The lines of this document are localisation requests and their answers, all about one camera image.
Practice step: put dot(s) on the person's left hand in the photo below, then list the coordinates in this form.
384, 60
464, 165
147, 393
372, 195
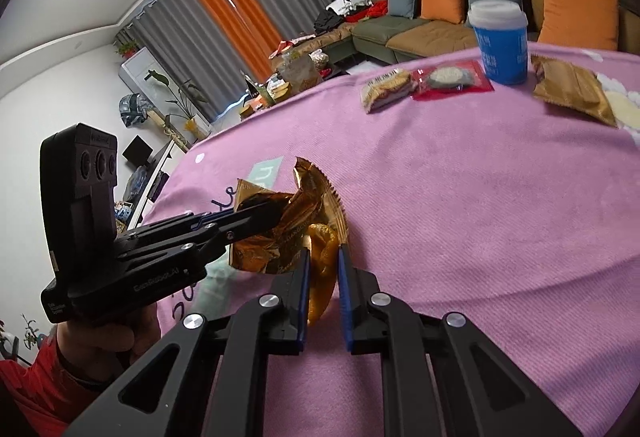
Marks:
115, 337

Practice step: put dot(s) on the tall green potted plant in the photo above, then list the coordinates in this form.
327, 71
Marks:
185, 102

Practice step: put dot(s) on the black monitor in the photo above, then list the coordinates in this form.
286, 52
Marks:
137, 151

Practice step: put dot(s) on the small green plant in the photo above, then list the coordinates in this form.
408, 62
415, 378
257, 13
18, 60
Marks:
27, 332

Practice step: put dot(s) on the red potted plant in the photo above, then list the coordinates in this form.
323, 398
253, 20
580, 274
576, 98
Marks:
126, 48

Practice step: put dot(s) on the clear cracker packet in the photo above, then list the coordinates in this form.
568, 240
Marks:
387, 89

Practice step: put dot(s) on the red cloth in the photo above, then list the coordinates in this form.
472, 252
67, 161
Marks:
372, 11

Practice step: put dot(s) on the blue paper cup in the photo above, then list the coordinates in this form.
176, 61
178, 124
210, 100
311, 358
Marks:
500, 52

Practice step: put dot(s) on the gold snack packet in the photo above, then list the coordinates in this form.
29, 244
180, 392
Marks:
570, 92

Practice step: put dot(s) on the white TV cabinet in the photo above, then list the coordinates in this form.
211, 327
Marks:
162, 167

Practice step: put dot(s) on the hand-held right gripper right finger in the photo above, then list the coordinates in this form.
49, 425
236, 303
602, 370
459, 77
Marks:
345, 302

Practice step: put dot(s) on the gold foil wrapper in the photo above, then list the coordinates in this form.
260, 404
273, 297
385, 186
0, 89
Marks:
310, 197

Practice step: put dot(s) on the pink printed blanket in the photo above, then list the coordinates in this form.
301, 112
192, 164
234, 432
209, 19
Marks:
450, 217

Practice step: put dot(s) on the red cookie packet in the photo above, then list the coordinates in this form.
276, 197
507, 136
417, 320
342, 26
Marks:
450, 78

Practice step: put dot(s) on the plastic covered standing fan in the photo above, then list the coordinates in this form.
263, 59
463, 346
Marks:
132, 109

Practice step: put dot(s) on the green and brown sofa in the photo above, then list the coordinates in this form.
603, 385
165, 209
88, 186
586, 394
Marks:
435, 37

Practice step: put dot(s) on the white standing air conditioner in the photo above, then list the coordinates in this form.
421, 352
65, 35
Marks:
137, 69

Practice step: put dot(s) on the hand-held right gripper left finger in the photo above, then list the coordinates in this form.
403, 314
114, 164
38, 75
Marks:
304, 302

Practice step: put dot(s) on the cluster of snack jars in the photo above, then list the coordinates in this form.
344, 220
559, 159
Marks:
300, 67

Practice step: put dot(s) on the pile of clothes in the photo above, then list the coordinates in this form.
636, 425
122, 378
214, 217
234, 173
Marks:
340, 12

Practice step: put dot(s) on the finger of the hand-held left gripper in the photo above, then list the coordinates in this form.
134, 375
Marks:
215, 237
260, 212

